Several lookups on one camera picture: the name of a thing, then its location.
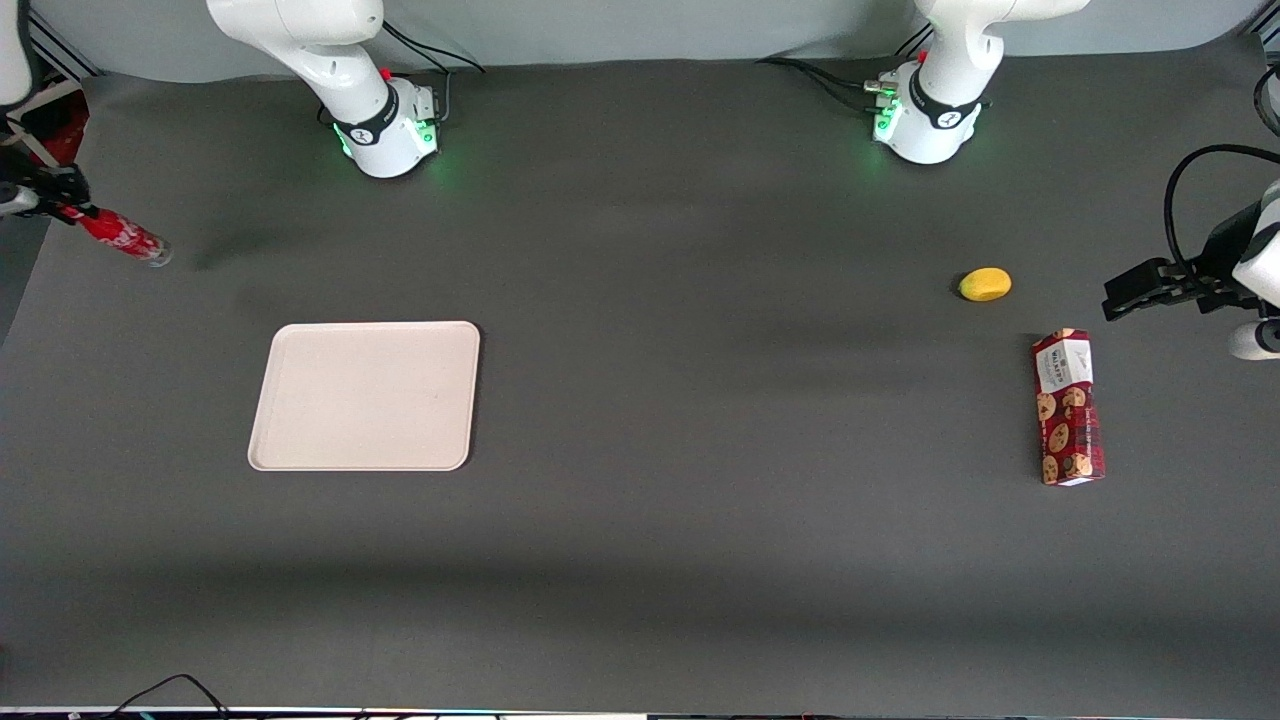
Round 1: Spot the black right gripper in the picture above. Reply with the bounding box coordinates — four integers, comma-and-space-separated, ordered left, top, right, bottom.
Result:
0, 160, 101, 227

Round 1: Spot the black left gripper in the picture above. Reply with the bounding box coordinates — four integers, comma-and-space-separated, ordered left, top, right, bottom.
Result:
1102, 198, 1263, 322

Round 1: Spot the red coke bottle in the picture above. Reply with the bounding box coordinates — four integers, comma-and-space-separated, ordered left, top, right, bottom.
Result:
62, 203, 174, 269

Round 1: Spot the beige plastic tray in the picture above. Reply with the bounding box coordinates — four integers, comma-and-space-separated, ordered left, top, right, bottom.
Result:
247, 321, 482, 473

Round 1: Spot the red box behind table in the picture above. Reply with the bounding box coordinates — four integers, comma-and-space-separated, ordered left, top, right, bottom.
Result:
20, 92, 92, 167

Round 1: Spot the red cookie box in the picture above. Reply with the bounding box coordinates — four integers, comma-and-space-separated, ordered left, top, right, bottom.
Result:
1031, 328, 1108, 488

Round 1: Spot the yellow lemon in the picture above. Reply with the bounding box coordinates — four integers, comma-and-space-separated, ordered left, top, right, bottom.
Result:
958, 267, 1013, 303

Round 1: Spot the dark grey table mat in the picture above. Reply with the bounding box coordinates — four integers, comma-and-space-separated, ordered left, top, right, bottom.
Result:
0, 35, 1280, 717

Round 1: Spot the black looped gripper cable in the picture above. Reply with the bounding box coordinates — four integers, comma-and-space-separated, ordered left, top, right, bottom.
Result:
1163, 143, 1280, 273

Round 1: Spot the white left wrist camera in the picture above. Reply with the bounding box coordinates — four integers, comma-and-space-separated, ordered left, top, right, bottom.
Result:
1228, 318, 1280, 362

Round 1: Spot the aluminium frame rail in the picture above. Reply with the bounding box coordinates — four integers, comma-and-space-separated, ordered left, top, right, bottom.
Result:
28, 18, 103, 83

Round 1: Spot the black cable at table edge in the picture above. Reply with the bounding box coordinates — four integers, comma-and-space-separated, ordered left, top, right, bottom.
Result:
1253, 62, 1280, 139

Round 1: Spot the black left arm base cable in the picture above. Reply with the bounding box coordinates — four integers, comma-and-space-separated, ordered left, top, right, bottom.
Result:
755, 22, 938, 117

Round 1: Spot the black arm base cable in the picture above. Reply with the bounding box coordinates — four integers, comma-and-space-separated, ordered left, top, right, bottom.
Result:
755, 22, 938, 117
318, 18, 488, 127

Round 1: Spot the black right arm base cable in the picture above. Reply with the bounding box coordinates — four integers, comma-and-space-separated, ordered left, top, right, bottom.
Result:
318, 18, 488, 127

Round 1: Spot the black thin floor cable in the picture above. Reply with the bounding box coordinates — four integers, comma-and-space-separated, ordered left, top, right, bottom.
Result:
98, 673, 233, 720

